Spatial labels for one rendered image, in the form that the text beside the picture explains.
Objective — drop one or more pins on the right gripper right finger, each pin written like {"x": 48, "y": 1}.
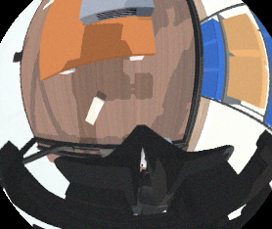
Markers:
{"x": 169, "y": 165}

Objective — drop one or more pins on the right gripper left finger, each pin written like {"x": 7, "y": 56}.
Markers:
{"x": 120, "y": 170}

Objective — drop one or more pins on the brown wooden stand with white legs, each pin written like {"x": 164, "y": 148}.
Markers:
{"x": 67, "y": 43}

